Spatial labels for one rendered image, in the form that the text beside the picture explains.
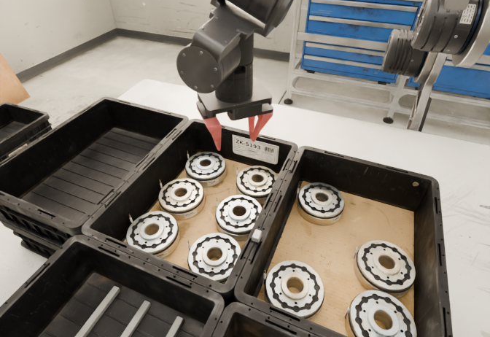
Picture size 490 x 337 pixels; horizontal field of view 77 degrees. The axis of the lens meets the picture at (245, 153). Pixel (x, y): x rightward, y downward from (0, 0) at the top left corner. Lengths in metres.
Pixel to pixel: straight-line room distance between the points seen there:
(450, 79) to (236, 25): 2.31
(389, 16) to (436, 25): 1.50
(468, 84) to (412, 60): 1.25
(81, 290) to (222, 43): 0.52
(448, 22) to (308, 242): 0.62
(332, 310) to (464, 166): 0.78
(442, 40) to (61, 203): 1.01
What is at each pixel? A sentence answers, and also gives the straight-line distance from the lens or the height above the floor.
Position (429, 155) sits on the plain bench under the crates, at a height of 0.70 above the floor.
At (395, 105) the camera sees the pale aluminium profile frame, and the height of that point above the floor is 0.16.
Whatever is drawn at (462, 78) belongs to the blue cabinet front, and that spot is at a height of 0.43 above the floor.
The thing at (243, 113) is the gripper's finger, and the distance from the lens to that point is 0.46.
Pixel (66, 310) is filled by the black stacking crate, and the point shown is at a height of 0.83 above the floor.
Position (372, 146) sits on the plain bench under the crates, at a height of 0.70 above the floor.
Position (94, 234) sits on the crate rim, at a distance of 0.61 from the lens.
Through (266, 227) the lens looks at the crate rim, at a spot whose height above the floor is 0.93.
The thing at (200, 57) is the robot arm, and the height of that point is 1.25.
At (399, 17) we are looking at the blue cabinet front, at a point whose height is 0.78.
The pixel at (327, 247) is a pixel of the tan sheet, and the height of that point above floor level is 0.83.
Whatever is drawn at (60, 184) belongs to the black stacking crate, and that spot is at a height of 0.83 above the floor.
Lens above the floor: 1.38
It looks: 40 degrees down
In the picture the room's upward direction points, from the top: straight up
